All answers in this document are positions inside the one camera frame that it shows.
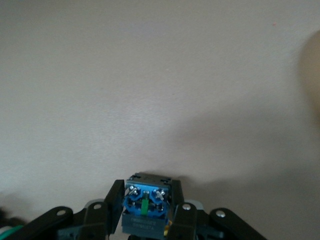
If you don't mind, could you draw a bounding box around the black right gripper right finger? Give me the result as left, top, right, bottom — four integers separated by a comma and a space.
164, 179, 268, 240

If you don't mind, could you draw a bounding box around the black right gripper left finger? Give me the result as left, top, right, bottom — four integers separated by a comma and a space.
23, 179, 126, 240

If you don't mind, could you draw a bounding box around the yellow push button switch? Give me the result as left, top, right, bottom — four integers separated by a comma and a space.
120, 171, 174, 240

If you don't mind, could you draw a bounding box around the yellow plastic tray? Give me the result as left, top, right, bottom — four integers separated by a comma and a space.
298, 31, 320, 128

